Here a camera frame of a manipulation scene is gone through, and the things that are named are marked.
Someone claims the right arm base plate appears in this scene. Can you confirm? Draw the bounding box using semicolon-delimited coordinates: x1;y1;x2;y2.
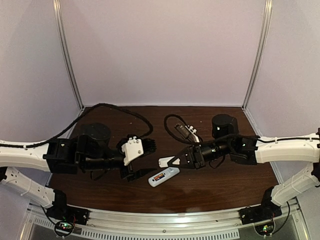
238;203;282;225

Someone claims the black cable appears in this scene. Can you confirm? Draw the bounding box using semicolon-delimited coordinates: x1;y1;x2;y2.
163;114;320;148
0;102;154;148

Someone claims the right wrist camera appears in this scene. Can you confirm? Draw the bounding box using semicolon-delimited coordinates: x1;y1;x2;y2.
174;123;203;143

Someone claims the aluminium front rail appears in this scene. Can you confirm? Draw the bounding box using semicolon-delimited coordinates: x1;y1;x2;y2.
24;197;306;240

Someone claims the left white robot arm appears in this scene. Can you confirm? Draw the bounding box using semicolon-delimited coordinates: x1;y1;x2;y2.
0;123;157;220

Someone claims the right black cable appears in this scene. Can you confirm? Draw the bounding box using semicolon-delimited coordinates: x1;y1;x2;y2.
163;114;320;148

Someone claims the left black cable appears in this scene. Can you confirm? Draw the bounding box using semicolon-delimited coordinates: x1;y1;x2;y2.
0;102;154;148

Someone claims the right aluminium frame post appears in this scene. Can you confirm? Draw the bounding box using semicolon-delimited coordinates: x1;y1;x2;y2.
242;0;273;111

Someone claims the white remote control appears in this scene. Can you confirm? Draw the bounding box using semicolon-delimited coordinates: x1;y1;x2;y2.
148;167;180;188

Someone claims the aluminium frame post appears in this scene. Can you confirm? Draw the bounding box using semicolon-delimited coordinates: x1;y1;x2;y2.
53;0;84;110
242;0;273;111

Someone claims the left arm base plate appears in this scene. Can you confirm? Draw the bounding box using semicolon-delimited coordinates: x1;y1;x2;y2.
46;205;90;226

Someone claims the orange battery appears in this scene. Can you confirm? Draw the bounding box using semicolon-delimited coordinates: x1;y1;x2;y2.
153;174;165;182

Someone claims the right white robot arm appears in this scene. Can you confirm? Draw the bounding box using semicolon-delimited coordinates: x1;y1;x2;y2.
164;114;320;214

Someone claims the white battery cover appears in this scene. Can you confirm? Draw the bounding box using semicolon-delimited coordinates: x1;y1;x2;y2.
158;156;180;168

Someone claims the left aluminium frame post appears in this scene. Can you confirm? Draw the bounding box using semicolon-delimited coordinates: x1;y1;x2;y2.
53;0;84;110

